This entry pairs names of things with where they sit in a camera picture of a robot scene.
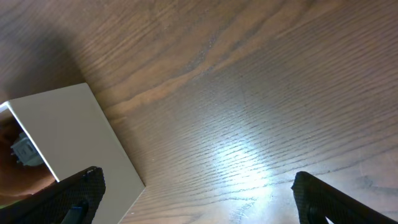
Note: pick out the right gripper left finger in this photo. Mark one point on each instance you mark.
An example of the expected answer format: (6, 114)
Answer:
(72, 200)

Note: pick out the yellow grey toy truck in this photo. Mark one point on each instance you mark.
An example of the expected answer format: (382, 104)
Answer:
(26, 152)

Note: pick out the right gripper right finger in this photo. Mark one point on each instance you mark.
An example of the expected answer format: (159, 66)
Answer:
(319, 203)

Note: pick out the brown plush toy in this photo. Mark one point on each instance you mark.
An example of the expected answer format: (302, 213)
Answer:
(17, 181)

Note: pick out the white cardboard box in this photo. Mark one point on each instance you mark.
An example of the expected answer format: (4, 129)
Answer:
(71, 133)

